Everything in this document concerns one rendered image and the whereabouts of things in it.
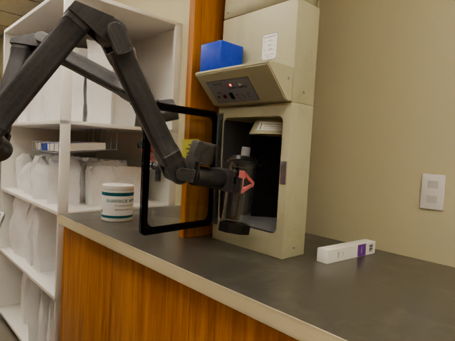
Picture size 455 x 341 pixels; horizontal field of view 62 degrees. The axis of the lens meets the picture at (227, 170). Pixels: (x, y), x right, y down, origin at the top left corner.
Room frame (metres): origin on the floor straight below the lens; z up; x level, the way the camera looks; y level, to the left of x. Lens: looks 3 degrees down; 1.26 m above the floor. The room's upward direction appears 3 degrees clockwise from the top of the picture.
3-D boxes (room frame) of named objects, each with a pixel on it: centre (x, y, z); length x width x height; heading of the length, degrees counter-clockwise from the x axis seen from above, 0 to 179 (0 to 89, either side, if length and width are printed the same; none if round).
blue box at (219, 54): (1.28, 0.04, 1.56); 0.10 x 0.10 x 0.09; 43
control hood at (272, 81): (1.21, -0.03, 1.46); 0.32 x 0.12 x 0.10; 43
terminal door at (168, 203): (1.23, 0.15, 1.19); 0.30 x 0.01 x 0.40; 138
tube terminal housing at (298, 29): (1.33, -0.16, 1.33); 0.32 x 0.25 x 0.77; 43
